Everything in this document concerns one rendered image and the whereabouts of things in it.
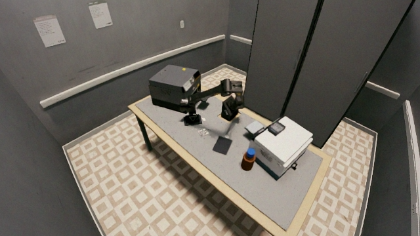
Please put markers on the white multi-well plate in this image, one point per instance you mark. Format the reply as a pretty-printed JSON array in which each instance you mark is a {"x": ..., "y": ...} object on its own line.
[{"x": 254, "y": 127}]

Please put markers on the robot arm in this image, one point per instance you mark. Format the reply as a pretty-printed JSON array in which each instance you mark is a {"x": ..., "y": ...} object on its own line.
[{"x": 225, "y": 88}]

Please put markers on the brown bottle with blue cap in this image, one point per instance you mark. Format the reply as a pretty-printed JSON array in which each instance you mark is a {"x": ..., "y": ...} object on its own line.
[{"x": 248, "y": 160}]

